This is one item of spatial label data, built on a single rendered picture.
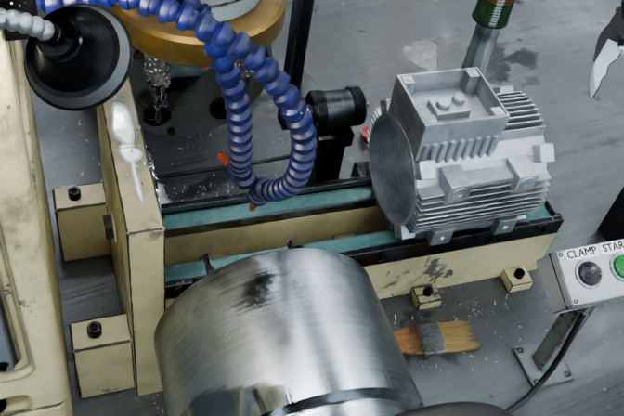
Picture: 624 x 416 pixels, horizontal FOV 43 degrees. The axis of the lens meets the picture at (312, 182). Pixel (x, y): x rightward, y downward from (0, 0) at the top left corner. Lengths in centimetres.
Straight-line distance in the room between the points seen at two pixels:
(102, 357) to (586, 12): 139
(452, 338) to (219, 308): 52
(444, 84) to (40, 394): 65
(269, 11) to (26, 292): 37
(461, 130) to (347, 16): 78
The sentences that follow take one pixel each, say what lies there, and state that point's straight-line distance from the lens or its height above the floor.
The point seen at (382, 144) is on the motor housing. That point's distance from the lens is 118.
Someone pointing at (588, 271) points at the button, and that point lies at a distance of 102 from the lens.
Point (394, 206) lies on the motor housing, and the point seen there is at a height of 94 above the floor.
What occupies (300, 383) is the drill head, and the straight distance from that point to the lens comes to 73.
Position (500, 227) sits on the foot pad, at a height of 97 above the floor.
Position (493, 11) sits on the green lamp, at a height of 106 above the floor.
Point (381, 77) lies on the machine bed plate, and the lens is 162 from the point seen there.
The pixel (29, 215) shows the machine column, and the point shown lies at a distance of 76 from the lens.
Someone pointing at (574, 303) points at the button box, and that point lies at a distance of 101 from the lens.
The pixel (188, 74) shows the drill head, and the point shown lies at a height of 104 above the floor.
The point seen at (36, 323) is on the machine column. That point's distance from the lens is 89.
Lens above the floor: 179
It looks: 46 degrees down
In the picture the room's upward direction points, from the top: 11 degrees clockwise
